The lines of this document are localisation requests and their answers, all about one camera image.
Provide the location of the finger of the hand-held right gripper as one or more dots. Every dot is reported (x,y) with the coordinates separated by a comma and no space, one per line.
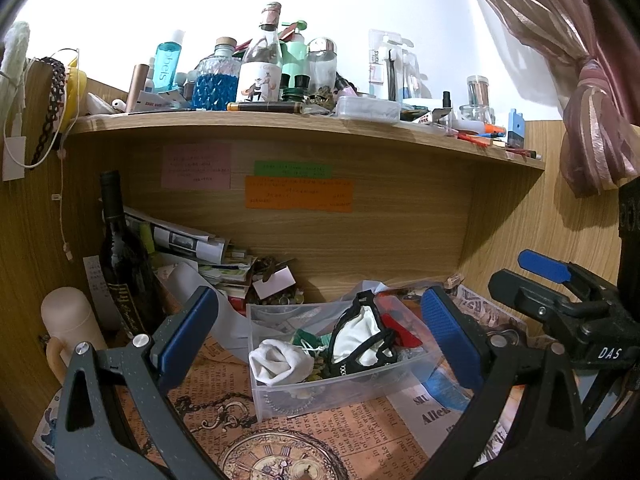
(545,266)
(530,297)

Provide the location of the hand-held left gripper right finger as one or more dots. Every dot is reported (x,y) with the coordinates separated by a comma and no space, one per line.
(447,337)

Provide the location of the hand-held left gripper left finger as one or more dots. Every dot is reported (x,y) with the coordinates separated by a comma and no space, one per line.
(187,332)

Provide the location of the red cloth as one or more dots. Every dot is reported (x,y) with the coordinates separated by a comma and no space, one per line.
(396,326)

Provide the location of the black-trimmed white fabric mask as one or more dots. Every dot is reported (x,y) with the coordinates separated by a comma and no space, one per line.
(360,335)

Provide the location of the white cloth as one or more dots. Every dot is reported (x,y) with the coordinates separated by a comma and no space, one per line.
(275,360)

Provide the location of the clear plastic storage box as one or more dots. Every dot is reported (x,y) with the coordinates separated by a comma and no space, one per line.
(345,390)

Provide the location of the green knitted cloth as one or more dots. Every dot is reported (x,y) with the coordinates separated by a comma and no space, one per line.
(306,339)

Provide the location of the floral patterned cloth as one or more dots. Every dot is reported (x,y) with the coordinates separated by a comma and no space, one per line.
(312,371)

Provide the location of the white plastic sheet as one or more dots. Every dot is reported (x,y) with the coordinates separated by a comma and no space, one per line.
(192,282)

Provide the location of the blue paper sheet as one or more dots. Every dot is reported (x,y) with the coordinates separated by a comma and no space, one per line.
(445,391)

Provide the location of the stack of booklets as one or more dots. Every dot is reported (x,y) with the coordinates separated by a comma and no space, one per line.
(230,272)

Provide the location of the rolled newspapers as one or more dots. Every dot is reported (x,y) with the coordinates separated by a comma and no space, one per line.
(185,242)

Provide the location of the dark wine bottle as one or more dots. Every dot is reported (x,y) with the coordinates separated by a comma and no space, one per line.
(120,265)

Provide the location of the white card tag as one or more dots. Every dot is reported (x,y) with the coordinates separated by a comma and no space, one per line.
(272,283)

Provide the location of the white paper receipt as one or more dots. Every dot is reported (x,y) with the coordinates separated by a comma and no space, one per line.
(95,280)

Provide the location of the pile of small trinkets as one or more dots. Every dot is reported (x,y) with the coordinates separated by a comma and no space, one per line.
(277,267)

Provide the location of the beige flask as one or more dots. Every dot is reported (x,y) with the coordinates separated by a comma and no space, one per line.
(70,317)

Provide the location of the blue plastic box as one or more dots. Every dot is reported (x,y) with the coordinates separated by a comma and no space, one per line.
(516,127)

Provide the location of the orange capped marker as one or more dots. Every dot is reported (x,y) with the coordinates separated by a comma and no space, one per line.
(493,130)

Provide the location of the pink striped curtain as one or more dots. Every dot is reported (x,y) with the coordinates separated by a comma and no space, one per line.
(590,110)

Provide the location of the vintage printed paper mat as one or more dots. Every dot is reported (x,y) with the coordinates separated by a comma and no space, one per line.
(320,440)

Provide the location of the pink sticky note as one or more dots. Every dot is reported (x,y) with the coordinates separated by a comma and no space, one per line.
(196,166)

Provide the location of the glass jar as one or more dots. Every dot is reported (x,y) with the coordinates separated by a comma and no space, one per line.
(472,114)

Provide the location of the orange sticky note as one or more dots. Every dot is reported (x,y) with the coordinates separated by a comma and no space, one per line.
(298,194)

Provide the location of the clear tube of brown sticks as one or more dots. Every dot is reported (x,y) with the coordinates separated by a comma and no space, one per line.
(477,91)

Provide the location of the green sticky note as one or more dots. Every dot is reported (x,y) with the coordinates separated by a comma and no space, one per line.
(292,169)

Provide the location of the white small carton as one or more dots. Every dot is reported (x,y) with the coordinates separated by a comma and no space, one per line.
(156,100)

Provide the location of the wooden shelf board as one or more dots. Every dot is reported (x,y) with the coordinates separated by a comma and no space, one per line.
(300,125)

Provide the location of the clear plastic lidded case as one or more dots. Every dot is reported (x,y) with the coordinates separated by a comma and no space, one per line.
(369,108)

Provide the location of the brown pen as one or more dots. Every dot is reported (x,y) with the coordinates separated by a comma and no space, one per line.
(265,106)

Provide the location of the white hanging tag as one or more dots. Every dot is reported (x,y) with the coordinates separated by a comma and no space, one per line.
(13,158)

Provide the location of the rose gold tube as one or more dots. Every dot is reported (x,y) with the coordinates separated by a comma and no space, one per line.
(137,87)

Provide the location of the textured glass bottle blue liquid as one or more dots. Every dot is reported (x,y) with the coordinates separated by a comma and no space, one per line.
(217,82)

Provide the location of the clear blister pack of tools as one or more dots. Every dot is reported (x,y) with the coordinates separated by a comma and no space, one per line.
(387,67)

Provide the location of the brown lace headband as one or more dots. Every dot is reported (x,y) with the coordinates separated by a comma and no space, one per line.
(50,110)

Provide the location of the yellow hanging item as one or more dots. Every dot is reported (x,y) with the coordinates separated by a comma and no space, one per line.
(75,91)

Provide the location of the clear bottle blue liquid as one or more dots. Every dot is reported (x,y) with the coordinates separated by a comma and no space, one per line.
(167,62)

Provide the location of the tall clear bottle illustrated label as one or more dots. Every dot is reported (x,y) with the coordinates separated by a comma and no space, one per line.
(262,57)

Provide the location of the clear bottle silver cap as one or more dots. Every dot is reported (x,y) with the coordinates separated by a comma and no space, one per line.
(321,65)

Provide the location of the mint green pump bottle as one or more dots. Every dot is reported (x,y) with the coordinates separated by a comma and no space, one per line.
(295,52)

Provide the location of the white fluffy headband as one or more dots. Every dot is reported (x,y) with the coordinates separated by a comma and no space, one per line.
(15,55)

